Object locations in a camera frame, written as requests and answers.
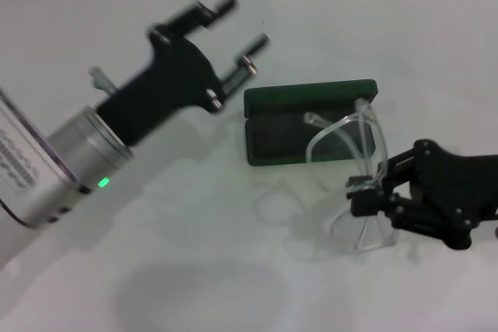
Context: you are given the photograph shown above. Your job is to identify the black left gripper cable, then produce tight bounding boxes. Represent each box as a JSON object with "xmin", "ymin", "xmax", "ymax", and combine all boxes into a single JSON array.
[{"xmin": 88, "ymin": 67, "xmax": 117, "ymax": 95}]

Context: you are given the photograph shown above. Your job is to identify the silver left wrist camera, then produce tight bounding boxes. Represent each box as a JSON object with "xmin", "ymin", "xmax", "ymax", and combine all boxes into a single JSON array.
[{"xmin": 0, "ymin": 86, "xmax": 77, "ymax": 228}]

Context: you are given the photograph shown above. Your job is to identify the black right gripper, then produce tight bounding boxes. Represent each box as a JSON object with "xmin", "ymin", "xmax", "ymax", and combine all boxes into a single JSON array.
[{"xmin": 345, "ymin": 138, "xmax": 498, "ymax": 251}]

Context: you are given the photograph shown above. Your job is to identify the clear white plastic glasses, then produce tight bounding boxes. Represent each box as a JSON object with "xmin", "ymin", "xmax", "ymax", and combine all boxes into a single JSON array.
[{"xmin": 303, "ymin": 97, "xmax": 402, "ymax": 253}]

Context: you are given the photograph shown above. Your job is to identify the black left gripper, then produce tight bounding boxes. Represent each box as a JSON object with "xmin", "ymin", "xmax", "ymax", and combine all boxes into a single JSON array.
[{"xmin": 94, "ymin": 0, "xmax": 272, "ymax": 147}]

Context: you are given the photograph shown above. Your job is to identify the green glasses case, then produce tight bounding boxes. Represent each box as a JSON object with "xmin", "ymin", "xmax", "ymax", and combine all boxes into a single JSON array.
[{"xmin": 244, "ymin": 79, "xmax": 379, "ymax": 169}]

